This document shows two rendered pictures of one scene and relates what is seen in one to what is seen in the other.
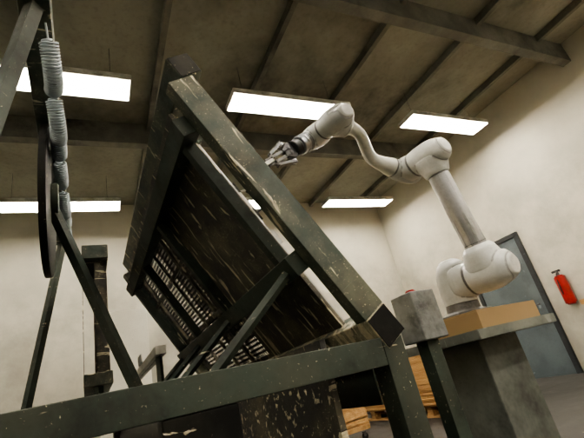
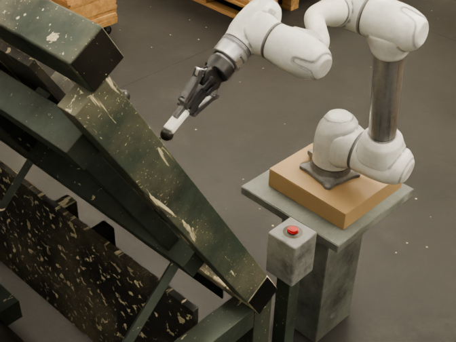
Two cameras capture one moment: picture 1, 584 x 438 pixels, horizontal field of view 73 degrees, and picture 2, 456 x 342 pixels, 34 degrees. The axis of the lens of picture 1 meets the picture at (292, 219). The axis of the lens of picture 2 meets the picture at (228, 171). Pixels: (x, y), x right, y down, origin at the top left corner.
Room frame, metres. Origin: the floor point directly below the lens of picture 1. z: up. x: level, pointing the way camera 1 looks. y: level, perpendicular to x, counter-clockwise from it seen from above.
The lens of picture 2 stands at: (-0.16, 0.39, 2.58)
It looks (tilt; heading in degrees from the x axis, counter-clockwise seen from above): 37 degrees down; 343
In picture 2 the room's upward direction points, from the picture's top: 1 degrees clockwise
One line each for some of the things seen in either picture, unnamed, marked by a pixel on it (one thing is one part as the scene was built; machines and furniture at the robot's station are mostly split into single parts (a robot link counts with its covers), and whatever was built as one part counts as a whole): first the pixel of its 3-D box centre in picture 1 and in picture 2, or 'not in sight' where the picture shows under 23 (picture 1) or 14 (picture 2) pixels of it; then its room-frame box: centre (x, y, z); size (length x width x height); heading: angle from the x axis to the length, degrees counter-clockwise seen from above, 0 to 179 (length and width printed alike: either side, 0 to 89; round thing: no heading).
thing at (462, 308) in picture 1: (461, 310); (327, 163); (2.02, -0.69, 0.86); 0.22 x 0.18 x 0.06; 18
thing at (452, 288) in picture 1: (455, 281); (337, 138); (1.99, -0.71, 1.00); 0.18 x 0.16 x 0.22; 37
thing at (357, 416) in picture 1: (337, 424); (66, 7); (5.24, 0.05, 0.20); 0.61 x 0.51 x 0.40; 29
